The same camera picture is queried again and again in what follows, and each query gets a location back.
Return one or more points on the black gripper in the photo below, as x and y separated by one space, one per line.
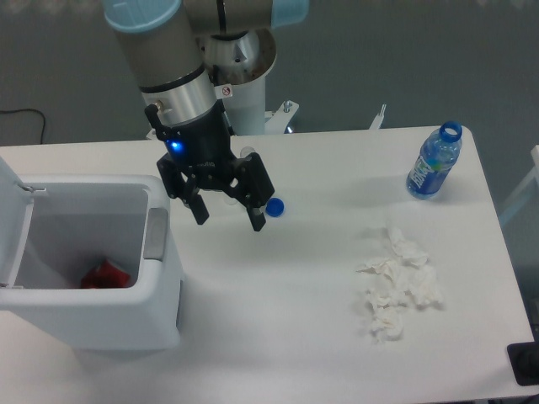
200 157

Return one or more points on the white trash can lid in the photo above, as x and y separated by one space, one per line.
17 204

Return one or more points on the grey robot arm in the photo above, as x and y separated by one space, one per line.
158 38

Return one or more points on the blue bottle cap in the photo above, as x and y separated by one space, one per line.
275 207

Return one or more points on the white trash can body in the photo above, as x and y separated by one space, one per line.
77 223

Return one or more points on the red wrapper in bin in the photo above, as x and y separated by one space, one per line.
105 276

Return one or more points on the crumpled white tissue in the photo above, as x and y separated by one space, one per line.
400 278

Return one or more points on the blue plastic bottle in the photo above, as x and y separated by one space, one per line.
437 156

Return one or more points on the white furniture at right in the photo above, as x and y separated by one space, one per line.
522 193

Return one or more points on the black device at edge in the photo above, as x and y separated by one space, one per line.
524 362

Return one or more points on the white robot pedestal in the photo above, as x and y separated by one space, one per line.
228 96

